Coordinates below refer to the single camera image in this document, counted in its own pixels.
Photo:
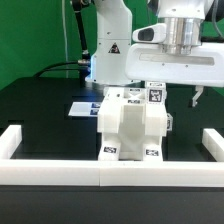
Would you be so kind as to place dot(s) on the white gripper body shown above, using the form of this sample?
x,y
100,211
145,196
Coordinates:
x,y
147,60

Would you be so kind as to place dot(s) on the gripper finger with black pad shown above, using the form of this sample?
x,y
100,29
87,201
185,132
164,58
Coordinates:
x,y
198,92

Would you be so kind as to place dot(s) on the white tagged cube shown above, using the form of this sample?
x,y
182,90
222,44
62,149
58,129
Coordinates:
x,y
156,93
169,122

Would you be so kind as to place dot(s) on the white chair seat part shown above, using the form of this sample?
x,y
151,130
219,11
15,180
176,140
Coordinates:
x,y
131,140

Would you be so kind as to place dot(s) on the white chair back frame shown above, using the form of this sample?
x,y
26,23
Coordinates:
x,y
110,113

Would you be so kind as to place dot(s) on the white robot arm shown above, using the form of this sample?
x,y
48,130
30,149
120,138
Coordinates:
x,y
170,51

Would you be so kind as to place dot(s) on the white marker base sheet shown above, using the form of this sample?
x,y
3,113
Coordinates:
x,y
84,109

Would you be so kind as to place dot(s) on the black cable post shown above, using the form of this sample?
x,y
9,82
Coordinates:
x,y
84,62

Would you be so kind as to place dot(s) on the white U-shaped fence wall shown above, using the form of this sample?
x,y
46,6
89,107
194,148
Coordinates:
x,y
97,173

